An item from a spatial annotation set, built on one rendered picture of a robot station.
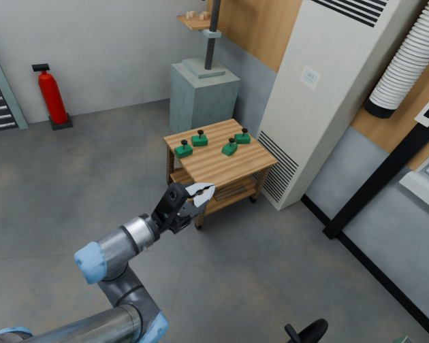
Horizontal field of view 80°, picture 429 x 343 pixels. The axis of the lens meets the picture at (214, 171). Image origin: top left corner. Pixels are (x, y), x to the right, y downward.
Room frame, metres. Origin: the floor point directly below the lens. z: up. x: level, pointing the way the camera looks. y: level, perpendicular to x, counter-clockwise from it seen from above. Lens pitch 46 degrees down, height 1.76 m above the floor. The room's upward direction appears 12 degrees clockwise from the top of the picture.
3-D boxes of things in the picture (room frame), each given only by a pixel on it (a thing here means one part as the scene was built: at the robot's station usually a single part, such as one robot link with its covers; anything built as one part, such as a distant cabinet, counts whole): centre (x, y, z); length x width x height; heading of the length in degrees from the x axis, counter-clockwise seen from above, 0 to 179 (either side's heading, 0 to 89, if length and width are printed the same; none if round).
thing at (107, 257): (0.22, 0.19, 1.21); 0.11 x 0.08 x 0.09; 142
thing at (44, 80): (1.90, 1.62, 0.30); 0.19 x 0.18 x 0.60; 41
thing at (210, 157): (1.43, -0.01, 0.32); 0.66 x 0.57 x 0.64; 132
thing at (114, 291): (0.21, 0.17, 1.12); 0.11 x 0.08 x 0.11; 52
